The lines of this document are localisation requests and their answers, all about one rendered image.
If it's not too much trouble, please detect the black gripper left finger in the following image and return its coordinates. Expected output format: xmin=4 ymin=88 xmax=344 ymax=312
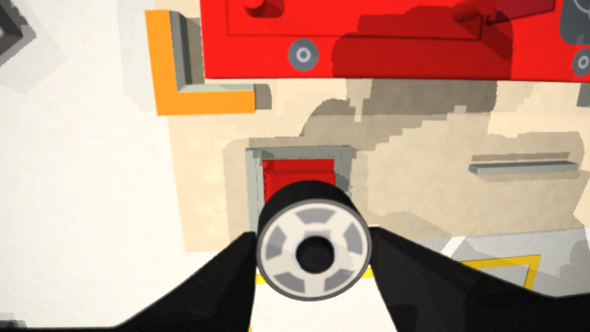
xmin=0 ymin=231 xmax=256 ymax=332

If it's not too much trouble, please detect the black wheel with grey hub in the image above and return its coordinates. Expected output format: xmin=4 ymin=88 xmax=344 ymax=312
xmin=255 ymin=180 xmax=372 ymax=302

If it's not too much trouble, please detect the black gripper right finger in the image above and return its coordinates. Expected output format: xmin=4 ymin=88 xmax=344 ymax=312
xmin=368 ymin=226 xmax=590 ymax=332

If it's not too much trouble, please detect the yellow rectangular outline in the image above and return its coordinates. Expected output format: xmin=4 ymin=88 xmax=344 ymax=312
xmin=255 ymin=255 xmax=541 ymax=290

